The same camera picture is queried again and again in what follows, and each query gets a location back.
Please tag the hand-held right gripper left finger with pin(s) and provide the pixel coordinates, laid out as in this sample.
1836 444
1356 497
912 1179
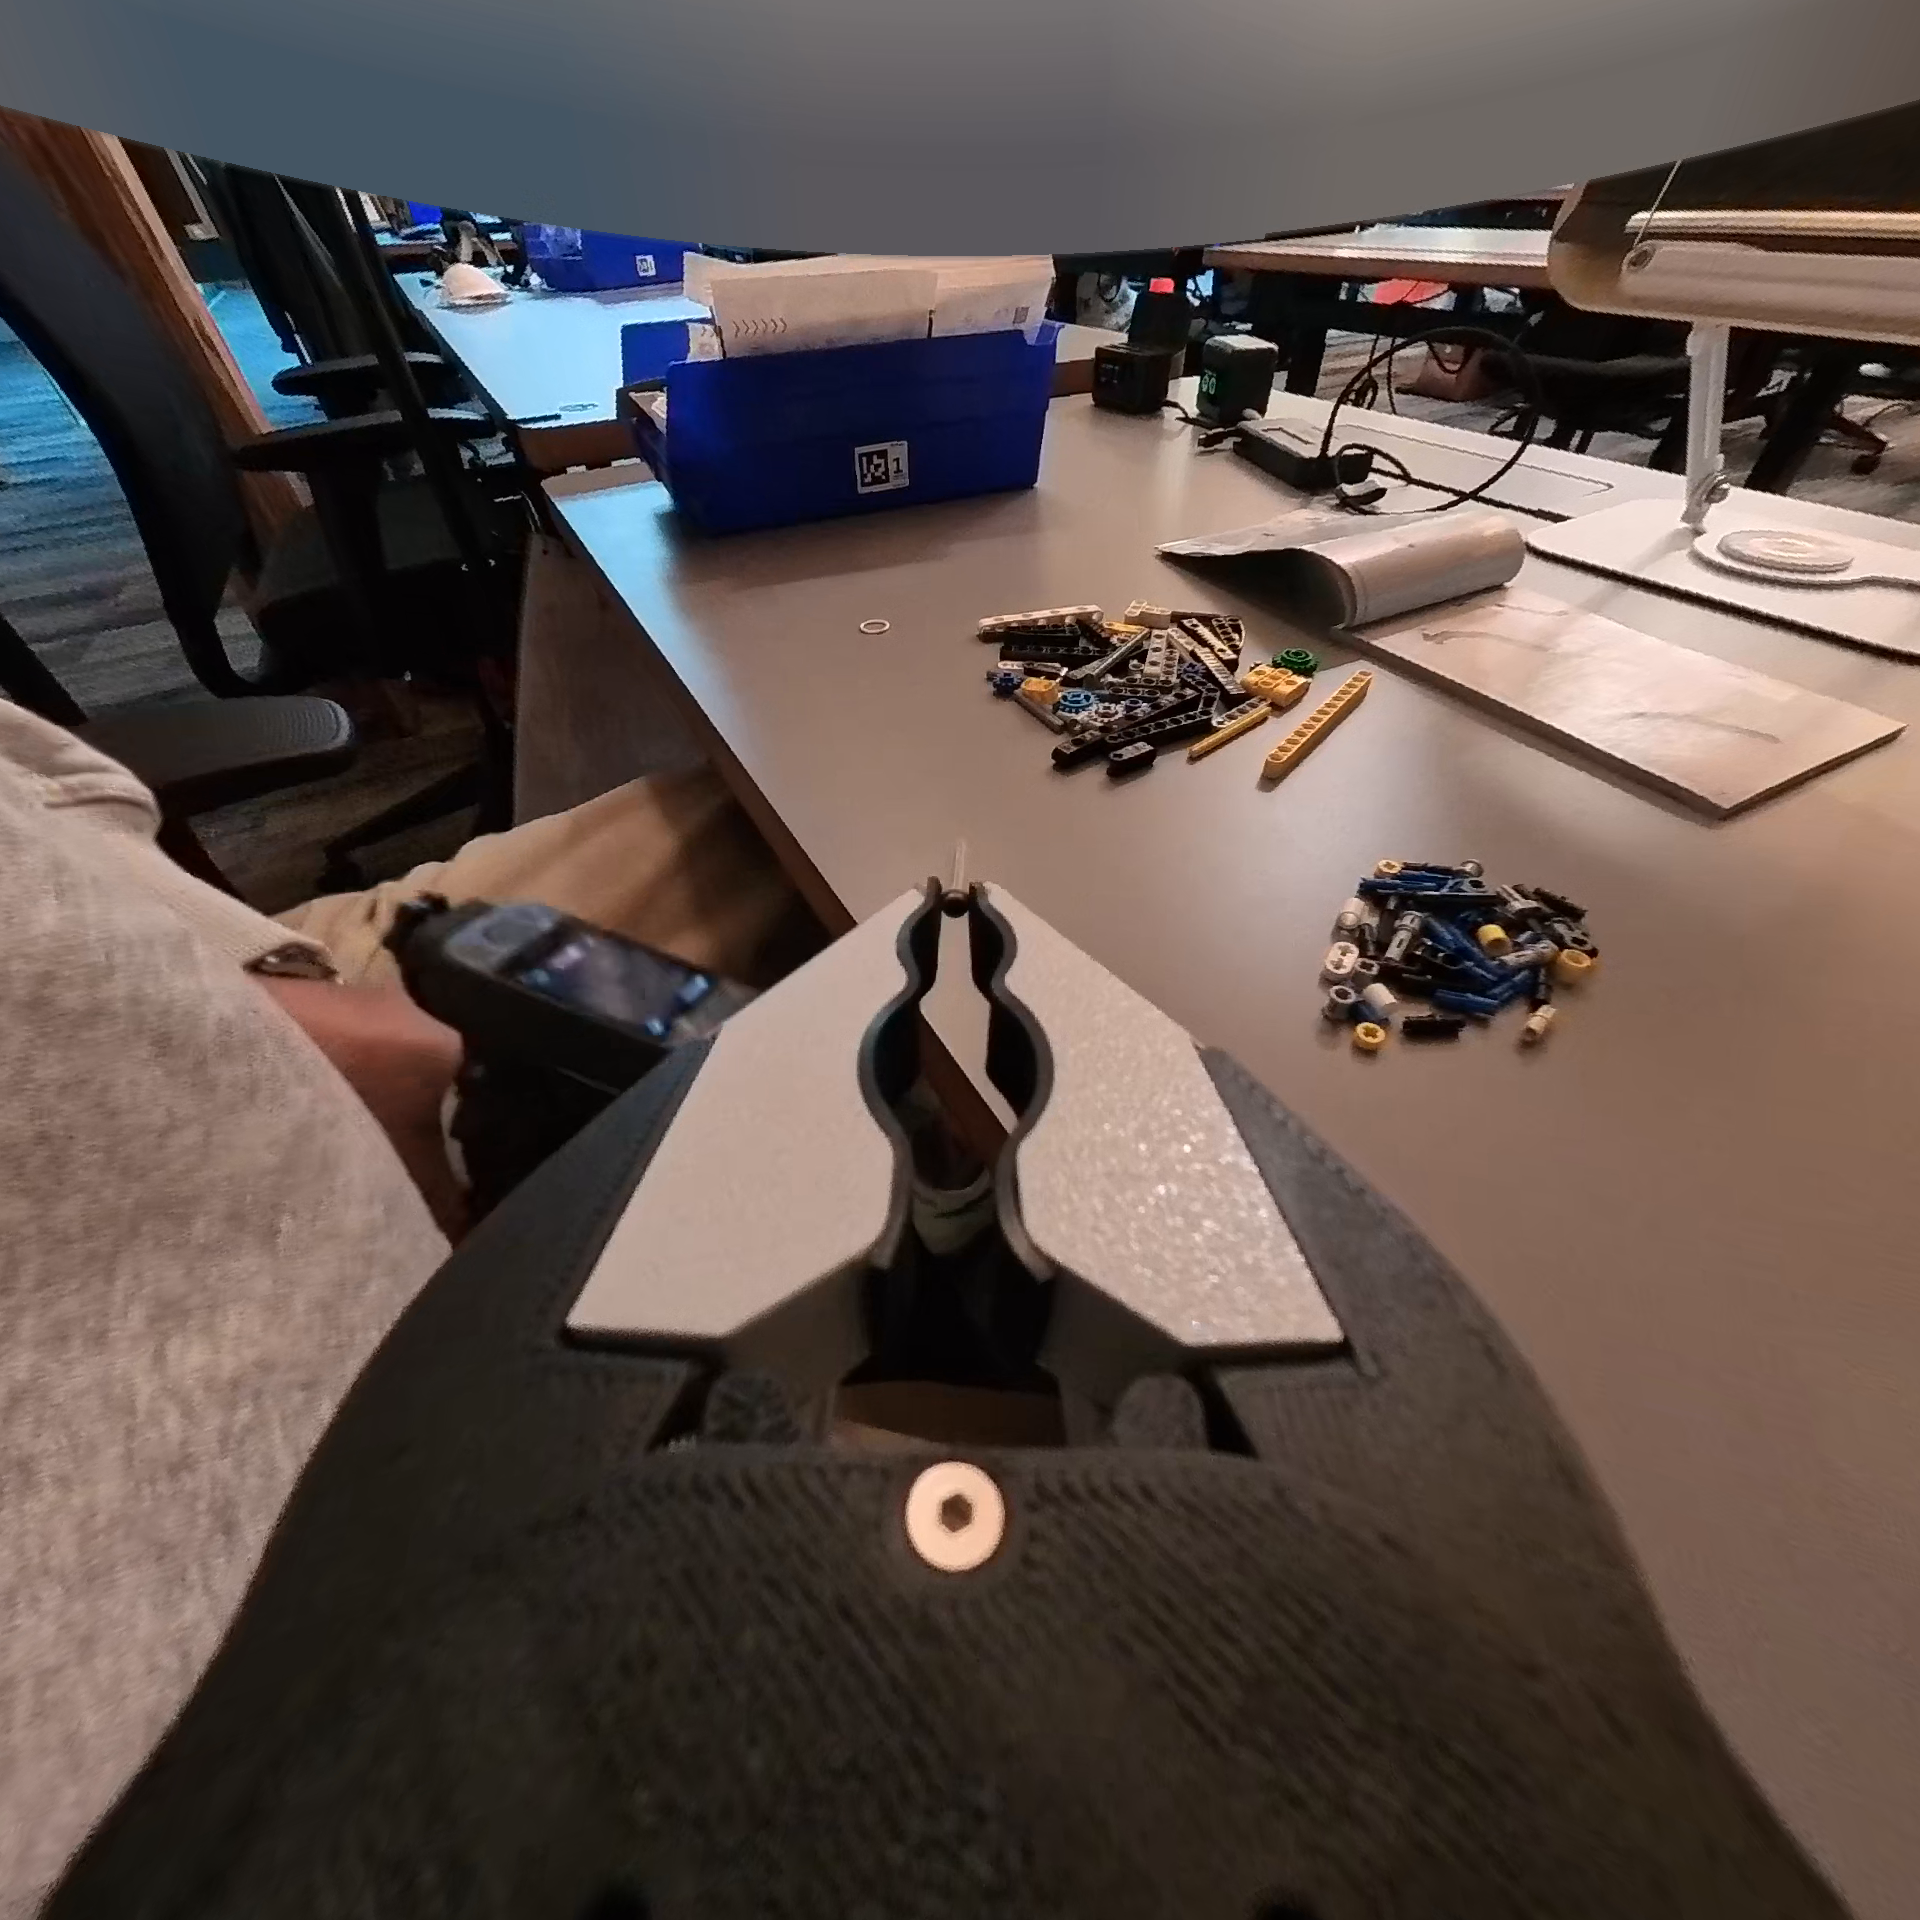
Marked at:
735 1200

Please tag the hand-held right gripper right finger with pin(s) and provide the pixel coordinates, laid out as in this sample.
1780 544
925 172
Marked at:
1171 1200

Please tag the pile of small lego pins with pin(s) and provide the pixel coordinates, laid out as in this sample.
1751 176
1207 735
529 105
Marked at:
1454 953

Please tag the thin yellow lego axle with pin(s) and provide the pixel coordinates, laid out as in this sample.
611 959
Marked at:
1231 733

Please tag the long yellow lego beam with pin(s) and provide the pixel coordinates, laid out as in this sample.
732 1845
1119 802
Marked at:
1320 723

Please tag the pile of lego beams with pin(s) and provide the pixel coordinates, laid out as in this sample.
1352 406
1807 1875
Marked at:
1118 691

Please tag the yellow lego plate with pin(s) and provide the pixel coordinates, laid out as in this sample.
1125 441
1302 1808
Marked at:
1277 684

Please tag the lego instruction booklet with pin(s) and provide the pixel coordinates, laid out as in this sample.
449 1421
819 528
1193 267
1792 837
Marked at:
1619 691

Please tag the person's left hand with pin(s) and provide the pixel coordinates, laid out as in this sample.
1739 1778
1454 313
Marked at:
384 1072

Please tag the person's tan trousers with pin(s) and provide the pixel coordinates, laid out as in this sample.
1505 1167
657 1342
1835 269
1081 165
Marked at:
631 871

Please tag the person's grey sweater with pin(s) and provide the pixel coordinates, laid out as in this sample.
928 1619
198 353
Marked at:
166 1277

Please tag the blue storage bin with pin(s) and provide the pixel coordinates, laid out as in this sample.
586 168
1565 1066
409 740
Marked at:
855 437

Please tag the black office chair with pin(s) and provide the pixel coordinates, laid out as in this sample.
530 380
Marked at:
374 392
135 449

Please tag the white envelopes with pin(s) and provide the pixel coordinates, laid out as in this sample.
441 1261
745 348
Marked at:
840 300

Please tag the black power adapter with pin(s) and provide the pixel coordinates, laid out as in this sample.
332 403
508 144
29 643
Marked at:
1291 447

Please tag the black cube charger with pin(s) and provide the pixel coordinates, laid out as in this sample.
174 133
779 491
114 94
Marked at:
1125 375

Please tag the black power bank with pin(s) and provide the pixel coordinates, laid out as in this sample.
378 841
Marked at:
1238 378

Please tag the wooden pillar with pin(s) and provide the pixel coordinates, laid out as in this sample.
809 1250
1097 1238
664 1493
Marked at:
135 225

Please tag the white desk lamp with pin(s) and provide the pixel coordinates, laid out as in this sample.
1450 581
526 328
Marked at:
1769 254

